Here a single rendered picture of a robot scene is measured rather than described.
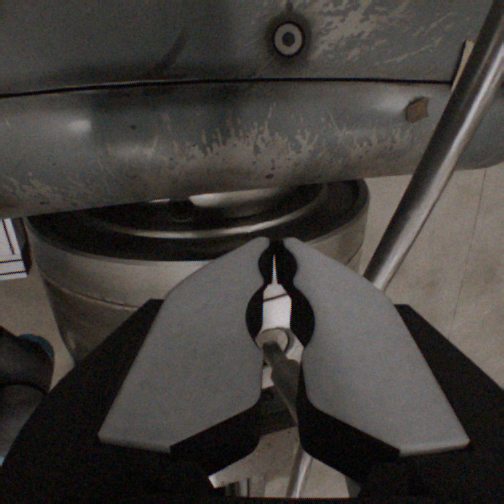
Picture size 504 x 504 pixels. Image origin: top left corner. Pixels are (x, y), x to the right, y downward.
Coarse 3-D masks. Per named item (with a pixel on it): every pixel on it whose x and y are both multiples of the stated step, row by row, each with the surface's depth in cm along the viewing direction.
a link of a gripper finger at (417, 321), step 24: (408, 312) 9; (432, 336) 8; (432, 360) 8; (456, 360) 8; (456, 384) 7; (480, 384) 7; (456, 408) 7; (480, 408) 6; (480, 432) 6; (432, 456) 6; (456, 456) 6; (480, 456) 6; (408, 480) 6; (432, 480) 5; (456, 480) 5; (480, 480) 5
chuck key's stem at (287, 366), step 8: (264, 344) 27; (272, 344) 27; (264, 352) 27; (272, 352) 26; (280, 352) 26; (272, 360) 26; (280, 360) 26; (288, 360) 25; (296, 360) 26; (272, 368) 26; (280, 368) 25; (288, 368) 24; (296, 368) 24; (272, 376) 25; (280, 376) 24; (288, 376) 24; (296, 376) 24; (280, 384) 24; (288, 384) 24; (296, 384) 23; (280, 392) 24; (288, 392) 23; (296, 392) 23; (288, 400) 23; (296, 416) 22
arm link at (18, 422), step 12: (0, 396) 45; (12, 396) 45; (24, 396) 46; (36, 396) 47; (0, 408) 44; (12, 408) 44; (24, 408) 44; (0, 420) 42; (12, 420) 42; (24, 420) 43; (0, 432) 41; (12, 432) 42; (0, 444) 41; (0, 456) 41
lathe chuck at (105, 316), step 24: (48, 288) 29; (72, 312) 27; (96, 312) 26; (120, 312) 25; (264, 312) 26; (288, 312) 27; (72, 336) 29; (96, 336) 27; (288, 336) 28; (264, 384) 29
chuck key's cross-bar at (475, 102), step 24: (480, 48) 10; (480, 72) 10; (456, 96) 11; (480, 96) 10; (456, 120) 11; (480, 120) 11; (432, 144) 12; (456, 144) 11; (432, 168) 12; (408, 192) 13; (432, 192) 13; (408, 216) 13; (384, 240) 15; (408, 240) 14; (384, 264) 15; (384, 288) 16
